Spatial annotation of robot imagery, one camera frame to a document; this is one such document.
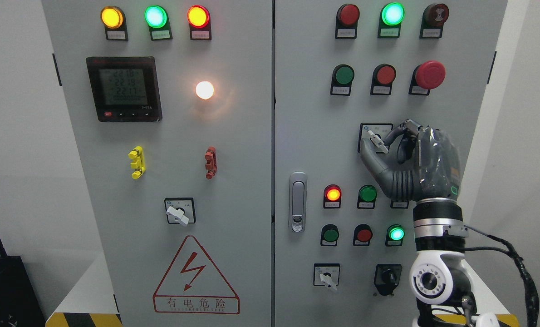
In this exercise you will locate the red terminal connector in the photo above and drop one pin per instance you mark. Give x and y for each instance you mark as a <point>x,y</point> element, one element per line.
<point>211,162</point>

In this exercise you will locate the yellow terminal connector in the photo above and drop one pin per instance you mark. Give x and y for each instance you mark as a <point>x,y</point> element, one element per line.
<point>137,162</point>

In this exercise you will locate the gray robotic hand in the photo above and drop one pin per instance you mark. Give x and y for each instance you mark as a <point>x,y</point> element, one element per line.
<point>436,164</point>

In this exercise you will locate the lit red indicator middle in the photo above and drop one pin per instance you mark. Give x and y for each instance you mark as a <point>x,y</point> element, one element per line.
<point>332,197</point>

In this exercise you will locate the black box with antenna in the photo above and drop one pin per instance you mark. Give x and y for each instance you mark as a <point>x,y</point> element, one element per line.
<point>18,304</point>

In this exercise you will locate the red push button upper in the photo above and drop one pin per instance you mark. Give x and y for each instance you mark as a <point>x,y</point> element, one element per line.
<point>382,79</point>

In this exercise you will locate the digital power meter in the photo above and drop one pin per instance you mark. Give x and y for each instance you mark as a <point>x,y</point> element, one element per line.
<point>125,89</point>

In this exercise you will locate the green indicator light top left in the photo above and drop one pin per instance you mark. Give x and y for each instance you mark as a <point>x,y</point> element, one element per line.
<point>158,23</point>

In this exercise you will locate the gray electrical cabinet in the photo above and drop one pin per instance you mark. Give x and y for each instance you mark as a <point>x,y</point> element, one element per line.
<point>271,63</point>

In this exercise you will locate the red push button lower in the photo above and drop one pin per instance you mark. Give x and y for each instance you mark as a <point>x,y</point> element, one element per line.
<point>362,235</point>

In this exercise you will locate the left door gray rotary switch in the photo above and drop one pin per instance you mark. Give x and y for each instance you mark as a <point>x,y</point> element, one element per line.
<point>180,211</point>

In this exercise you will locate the green push button upper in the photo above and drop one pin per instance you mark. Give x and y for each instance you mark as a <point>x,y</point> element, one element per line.
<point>341,81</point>

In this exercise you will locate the green indicator middle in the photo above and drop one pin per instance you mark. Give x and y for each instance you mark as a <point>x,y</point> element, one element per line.
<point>367,196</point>

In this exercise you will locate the green push button lower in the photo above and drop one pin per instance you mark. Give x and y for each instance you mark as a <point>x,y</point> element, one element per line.
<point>329,235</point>

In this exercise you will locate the black selector knob switch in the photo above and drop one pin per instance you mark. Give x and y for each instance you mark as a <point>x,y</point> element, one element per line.
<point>386,277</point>

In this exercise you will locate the bright green indicator top right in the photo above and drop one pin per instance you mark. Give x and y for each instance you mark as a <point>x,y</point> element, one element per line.
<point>391,17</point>

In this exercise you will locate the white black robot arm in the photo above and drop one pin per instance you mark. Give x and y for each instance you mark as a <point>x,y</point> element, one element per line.
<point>437,276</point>

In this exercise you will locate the silver door lock handle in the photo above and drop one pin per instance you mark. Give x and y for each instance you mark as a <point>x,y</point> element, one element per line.
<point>297,201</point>

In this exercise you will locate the yellow indicator light top left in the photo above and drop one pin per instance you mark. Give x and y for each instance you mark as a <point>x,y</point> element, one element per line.
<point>114,21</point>

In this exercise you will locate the red electrical hazard warning sign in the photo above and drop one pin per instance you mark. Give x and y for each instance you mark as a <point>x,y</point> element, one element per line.
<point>193,284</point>

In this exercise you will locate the green push button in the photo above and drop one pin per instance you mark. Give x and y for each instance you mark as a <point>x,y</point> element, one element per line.
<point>341,81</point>
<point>329,235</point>

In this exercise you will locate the dark red buzzer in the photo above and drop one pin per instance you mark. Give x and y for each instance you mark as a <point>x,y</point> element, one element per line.
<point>433,19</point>

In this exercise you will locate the red orange indicator light top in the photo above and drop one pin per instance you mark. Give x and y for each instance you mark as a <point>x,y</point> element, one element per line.
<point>199,21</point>

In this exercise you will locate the red emergency stop button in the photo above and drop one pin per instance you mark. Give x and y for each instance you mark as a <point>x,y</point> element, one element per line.
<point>427,76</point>

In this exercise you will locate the red push button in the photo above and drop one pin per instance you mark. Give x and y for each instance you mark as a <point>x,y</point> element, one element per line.
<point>362,235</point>
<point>382,79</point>

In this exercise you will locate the dark red indicator top right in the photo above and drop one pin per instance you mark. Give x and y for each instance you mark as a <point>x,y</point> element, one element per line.
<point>346,23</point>

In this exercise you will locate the lit green indicator lower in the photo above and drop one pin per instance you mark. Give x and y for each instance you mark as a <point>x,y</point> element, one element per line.
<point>394,236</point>

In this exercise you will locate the white glowing indicator light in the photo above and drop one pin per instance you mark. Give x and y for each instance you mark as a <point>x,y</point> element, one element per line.
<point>205,90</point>

